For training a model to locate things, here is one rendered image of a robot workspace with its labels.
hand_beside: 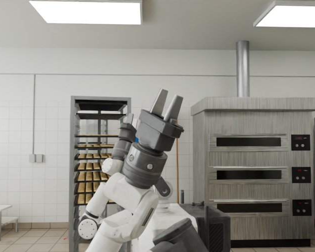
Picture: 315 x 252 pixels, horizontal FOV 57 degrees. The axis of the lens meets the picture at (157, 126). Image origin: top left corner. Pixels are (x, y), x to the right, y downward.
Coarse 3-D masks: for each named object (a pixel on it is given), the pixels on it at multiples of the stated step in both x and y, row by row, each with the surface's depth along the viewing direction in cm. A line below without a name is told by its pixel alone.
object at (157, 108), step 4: (160, 88) 66; (160, 92) 66; (164, 92) 66; (156, 96) 66; (160, 96) 66; (164, 96) 67; (156, 100) 66; (160, 100) 66; (164, 100) 67; (152, 104) 66; (156, 104) 66; (160, 104) 67; (152, 108) 66; (156, 108) 67; (160, 108) 67; (152, 112) 66; (156, 112) 67; (160, 112) 68
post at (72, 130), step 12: (72, 96) 230; (72, 108) 229; (72, 120) 229; (72, 132) 229; (72, 144) 228; (72, 156) 228; (72, 168) 228; (72, 180) 227; (72, 192) 227; (72, 204) 227; (72, 216) 226; (72, 228) 226; (72, 240) 226
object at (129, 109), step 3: (129, 99) 240; (129, 102) 240; (129, 105) 240; (129, 108) 239; (129, 111) 239; (129, 240) 235; (126, 243) 237; (129, 243) 235; (129, 246) 235; (126, 249) 237; (129, 249) 235
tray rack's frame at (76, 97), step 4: (76, 96) 230; (80, 96) 231; (84, 96) 232; (88, 96) 232; (92, 96) 233; (96, 96) 234; (100, 96) 235; (104, 96) 235; (108, 96) 236; (76, 100) 260; (80, 100) 260; (84, 100) 260; (88, 100) 260; (92, 100) 260; (96, 100) 260; (100, 100) 260; (104, 100) 260; (108, 100) 239; (112, 100) 239; (116, 100) 239; (120, 100) 239; (124, 100) 239; (76, 108) 289; (76, 112) 289; (100, 112) 296; (120, 112) 299; (76, 120) 289; (100, 120) 296; (120, 120) 298; (100, 124) 296; (76, 128) 288; (76, 132) 288; (76, 140) 288; (76, 152) 287; (76, 160) 287
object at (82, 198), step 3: (78, 195) 268; (81, 195) 259; (84, 195) 263; (87, 195) 259; (90, 195) 259; (78, 198) 250; (81, 198) 246; (84, 198) 255; (87, 198) 246; (90, 198) 246; (78, 201) 234; (81, 201) 234; (84, 201) 243; (87, 201) 234; (108, 201) 243; (111, 201) 238
